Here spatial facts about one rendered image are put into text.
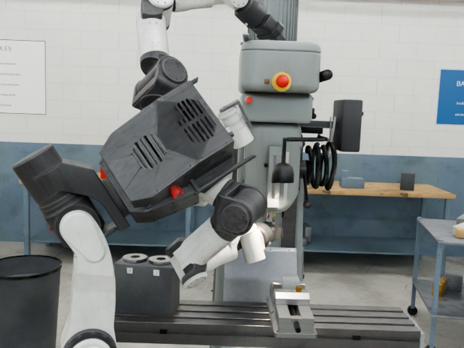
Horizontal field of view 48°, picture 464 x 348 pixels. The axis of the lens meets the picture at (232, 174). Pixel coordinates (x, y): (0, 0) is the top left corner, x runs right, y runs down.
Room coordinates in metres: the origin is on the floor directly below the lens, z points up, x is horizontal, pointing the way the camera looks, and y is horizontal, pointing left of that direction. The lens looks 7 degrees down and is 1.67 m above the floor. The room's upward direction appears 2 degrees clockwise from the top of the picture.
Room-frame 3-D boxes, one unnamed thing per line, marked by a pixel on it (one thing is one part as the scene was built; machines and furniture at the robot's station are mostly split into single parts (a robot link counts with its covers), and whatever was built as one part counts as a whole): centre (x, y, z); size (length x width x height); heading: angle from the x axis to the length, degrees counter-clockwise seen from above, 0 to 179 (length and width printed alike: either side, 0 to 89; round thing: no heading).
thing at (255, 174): (1.87, -0.14, 1.47); 0.21 x 0.19 x 0.32; 90
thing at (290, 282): (1.87, -0.23, 1.02); 0.06 x 0.05 x 0.06; 91
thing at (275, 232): (1.78, -0.11, 1.23); 0.13 x 0.12 x 0.10; 72
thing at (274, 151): (1.76, -0.14, 1.45); 0.04 x 0.04 x 0.21; 0
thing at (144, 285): (1.87, 0.30, 1.01); 0.22 x 0.12 x 0.20; 82
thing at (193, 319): (1.87, -0.10, 0.87); 1.24 x 0.23 x 0.08; 90
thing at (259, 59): (1.88, -0.14, 1.81); 0.47 x 0.26 x 0.16; 0
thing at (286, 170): (1.65, -0.16, 1.47); 0.07 x 0.07 x 0.06
